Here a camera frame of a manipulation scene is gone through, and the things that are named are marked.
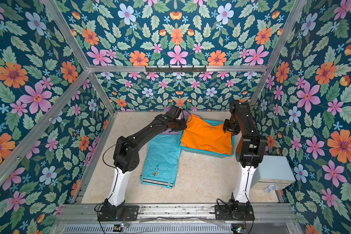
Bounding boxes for orange pants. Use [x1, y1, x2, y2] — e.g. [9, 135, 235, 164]
[179, 113, 234, 156]

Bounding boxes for turquoise pants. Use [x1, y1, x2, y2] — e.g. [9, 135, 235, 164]
[140, 134, 181, 189]

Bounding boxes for purple pants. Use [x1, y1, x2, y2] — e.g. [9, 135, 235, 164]
[162, 129, 180, 135]

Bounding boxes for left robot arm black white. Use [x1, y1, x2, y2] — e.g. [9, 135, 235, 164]
[101, 106, 187, 219]

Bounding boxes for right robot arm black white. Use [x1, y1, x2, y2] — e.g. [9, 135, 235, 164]
[223, 100, 266, 221]

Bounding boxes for teal plastic basket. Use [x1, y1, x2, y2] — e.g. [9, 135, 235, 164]
[177, 118, 236, 159]

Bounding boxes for white box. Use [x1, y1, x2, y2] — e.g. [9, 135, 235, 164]
[251, 155, 296, 190]

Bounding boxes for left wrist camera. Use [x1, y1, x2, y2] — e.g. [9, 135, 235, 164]
[172, 106, 183, 119]

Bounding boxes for black hook rail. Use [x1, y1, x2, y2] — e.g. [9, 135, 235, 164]
[145, 65, 207, 73]

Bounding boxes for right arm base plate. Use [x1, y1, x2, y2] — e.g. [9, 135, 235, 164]
[214, 203, 255, 221]

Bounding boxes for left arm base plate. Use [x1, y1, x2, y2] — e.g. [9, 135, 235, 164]
[98, 204, 139, 222]

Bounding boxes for aluminium frame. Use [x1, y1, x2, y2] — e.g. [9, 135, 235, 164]
[0, 1, 295, 234]

